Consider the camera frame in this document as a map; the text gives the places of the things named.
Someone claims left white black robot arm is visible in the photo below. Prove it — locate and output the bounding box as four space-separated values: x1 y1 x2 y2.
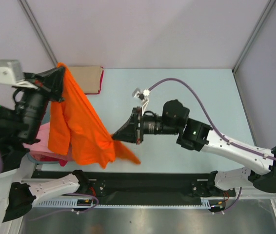
0 61 140 225

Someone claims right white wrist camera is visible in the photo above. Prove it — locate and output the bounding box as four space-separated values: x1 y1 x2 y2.
132 88 150 115

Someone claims folded red t shirt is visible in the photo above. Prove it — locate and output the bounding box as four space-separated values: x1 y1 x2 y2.
83 66 104 95

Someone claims aluminium frame post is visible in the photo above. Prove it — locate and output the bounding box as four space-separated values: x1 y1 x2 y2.
17 0 58 66
232 0 276 76

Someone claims left aluminium frame post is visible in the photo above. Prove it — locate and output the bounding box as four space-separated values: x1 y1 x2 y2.
17 0 58 66

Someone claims blue plastic basket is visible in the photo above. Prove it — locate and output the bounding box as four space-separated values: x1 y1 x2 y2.
26 154 59 165

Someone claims orange t shirt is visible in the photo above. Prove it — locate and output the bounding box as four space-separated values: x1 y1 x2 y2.
48 63 141 168

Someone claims right aluminium frame post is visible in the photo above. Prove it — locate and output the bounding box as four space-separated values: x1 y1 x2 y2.
232 0 276 76

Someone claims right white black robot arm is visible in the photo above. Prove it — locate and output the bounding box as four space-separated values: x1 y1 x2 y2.
25 73 276 195

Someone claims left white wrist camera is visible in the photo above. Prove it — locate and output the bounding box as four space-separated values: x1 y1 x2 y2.
0 59 37 89

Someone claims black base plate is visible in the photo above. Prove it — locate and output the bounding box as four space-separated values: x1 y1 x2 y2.
30 171 217 205

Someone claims light pink t shirt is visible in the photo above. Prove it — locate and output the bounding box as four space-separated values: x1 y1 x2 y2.
23 122 60 161

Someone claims white slotted cable duct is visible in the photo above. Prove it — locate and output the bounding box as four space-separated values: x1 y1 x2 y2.
34 197 224 209

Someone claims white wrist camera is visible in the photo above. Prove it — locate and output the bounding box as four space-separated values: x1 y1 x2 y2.
132 88 150 115
0 59 37 89

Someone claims folded beige t shirt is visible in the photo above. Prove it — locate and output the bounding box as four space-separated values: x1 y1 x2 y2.
68 66 104 95

